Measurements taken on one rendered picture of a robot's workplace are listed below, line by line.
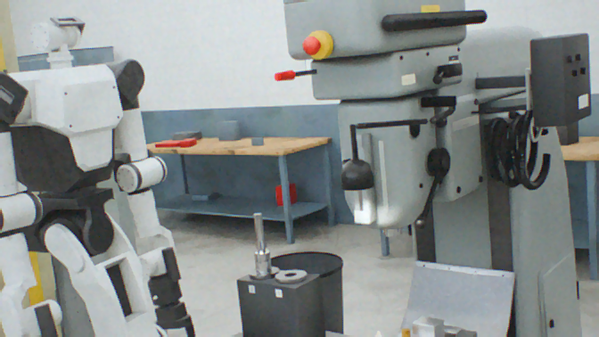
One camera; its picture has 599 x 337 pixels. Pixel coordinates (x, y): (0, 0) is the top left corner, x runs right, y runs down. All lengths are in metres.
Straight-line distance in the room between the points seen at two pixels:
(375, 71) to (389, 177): 0.25
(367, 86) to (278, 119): 5.88
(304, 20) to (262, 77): 5.99
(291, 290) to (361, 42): 0.79
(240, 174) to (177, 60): 1.52
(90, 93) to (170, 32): 6.67
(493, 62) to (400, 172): 0.53
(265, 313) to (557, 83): 1.01
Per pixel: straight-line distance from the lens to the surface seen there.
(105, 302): 1.92
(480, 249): 2.15
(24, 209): 1.78
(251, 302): 2.14
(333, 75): 1.69
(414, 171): 1.71
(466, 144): 1.89
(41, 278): 3.17
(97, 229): 1.93
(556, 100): 1.80
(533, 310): 2.19
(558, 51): 1.79
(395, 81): 1.60
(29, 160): 1.90
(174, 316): 2.15
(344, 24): 1.54
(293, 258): 4.10
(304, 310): 2.06
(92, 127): 1.86
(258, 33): 7.58
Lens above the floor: 1.76
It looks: 9 degrees down
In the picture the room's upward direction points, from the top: 6 degrees counter-clockwise
